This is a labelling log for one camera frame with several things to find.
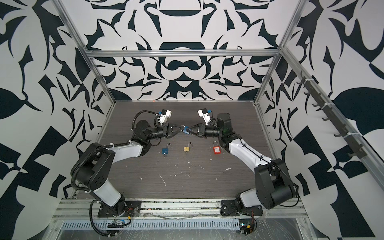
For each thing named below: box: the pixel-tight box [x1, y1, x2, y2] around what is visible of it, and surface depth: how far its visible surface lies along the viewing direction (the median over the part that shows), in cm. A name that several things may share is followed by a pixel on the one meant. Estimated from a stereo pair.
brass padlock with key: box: [183, 142, 193, 156], surface depth 96 cm
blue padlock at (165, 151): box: [162, 143, 172, 157], surface depth 96 cm
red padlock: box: [212, 140, 222, 155], surface depth 95 cm
